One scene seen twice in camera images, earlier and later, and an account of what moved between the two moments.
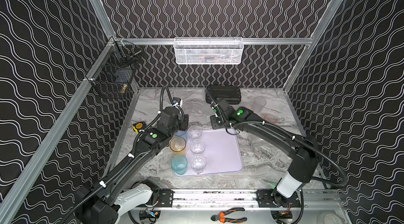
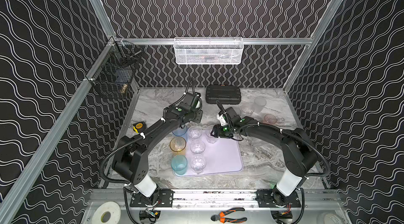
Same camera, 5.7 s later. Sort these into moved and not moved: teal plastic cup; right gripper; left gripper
Moved: left gripper; right gripper
Not moved: teal plastic cup
